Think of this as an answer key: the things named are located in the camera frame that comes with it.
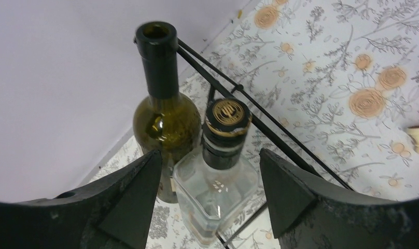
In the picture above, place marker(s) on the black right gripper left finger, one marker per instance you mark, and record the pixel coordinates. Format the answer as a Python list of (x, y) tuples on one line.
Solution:
[(114, 211)]

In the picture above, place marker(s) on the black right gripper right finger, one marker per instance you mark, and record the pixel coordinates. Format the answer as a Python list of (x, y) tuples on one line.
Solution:
[(307, 211)]

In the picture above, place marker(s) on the clear square bottle black cap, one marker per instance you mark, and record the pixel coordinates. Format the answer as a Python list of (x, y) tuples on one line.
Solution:
[(214, 182)]

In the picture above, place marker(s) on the dark green wine bottle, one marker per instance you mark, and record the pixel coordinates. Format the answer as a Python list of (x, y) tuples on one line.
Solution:
[(167, 119)]

